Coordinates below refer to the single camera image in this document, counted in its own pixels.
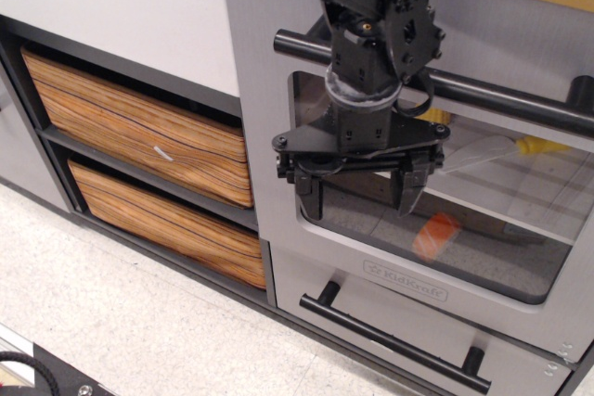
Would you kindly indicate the clear oven shelf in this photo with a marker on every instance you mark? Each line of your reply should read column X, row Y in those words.
column 495, row 205

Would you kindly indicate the grey bottom drawer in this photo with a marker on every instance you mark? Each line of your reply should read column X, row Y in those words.
column 511, row 369

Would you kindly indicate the black drawer handle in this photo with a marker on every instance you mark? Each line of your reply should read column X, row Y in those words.
column 466, row 375

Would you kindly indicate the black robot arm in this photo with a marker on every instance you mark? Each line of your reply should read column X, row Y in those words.
column 377, row 46

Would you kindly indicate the yellow toy utensil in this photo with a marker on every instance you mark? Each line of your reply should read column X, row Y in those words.
column 499, row 146

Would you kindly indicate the orange salmon sushi toy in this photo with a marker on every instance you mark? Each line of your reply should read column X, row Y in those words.
column 437, row 234

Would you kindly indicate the dark grey shelf frame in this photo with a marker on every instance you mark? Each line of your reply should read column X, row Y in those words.
column 59, row 146

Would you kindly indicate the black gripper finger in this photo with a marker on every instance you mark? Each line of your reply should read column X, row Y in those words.
column 409, row 182
column 310, row 192

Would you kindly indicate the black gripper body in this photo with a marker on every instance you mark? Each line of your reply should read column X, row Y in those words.
column 409, row 148

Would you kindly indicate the lower wood pattern bin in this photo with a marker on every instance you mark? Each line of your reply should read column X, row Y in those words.
column 215, row 243

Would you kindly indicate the wood pattern bin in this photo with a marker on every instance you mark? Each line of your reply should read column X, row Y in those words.
column 190, row 149
column 215, row 243

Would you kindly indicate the black oven door handle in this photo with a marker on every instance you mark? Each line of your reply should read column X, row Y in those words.
column 509, row 102

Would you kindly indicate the upper wood pattern bin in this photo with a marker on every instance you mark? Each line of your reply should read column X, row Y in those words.
column 190, row 149

